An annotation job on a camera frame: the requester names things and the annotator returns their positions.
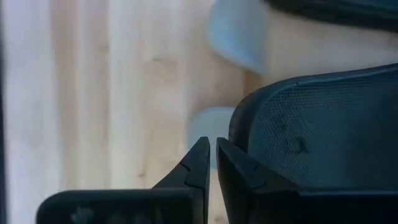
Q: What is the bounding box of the black rubber slide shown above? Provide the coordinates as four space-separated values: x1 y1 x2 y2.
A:
264 0 398 32
228 63 398 191

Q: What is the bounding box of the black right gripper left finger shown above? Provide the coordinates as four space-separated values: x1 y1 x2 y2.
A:
35 136 211 224

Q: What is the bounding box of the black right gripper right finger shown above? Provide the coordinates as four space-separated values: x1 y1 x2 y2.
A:
216 137 398 224

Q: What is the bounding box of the grey rubber slide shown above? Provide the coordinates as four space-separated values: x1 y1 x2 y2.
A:
186 107 236 169
206 0 270 75

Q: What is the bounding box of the wooden shelf with black frame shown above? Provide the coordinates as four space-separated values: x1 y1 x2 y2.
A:
242 9 398 97

